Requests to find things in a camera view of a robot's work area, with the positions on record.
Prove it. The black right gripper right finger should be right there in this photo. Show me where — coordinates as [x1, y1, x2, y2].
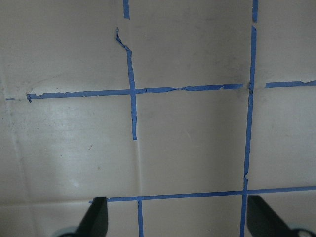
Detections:
[246, 195, 296, 237]

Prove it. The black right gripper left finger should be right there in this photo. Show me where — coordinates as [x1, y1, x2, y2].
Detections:
[75, 197, 109, 237]

